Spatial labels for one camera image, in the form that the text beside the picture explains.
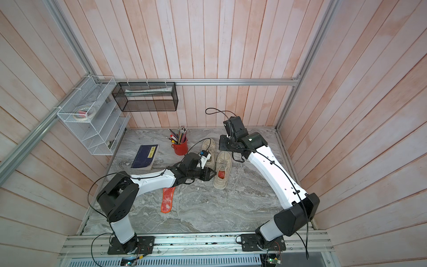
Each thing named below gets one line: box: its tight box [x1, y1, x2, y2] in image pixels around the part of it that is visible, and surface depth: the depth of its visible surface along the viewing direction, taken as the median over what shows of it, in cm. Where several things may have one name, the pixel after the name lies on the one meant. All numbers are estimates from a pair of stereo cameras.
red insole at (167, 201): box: [160, 186, 176, 214], surface depth 88 cm
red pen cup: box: [171, 139, 189, 156], surface depth 103 cm
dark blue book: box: [130, 144, 160, 171], surface depth 105 cm
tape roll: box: [72, 106, 96, 122], surface depth 75 cm
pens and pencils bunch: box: [167, 125, 188, 145], surface depth 100 cm
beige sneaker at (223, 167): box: [212, 150, 233, 190], surface depth 92 cm
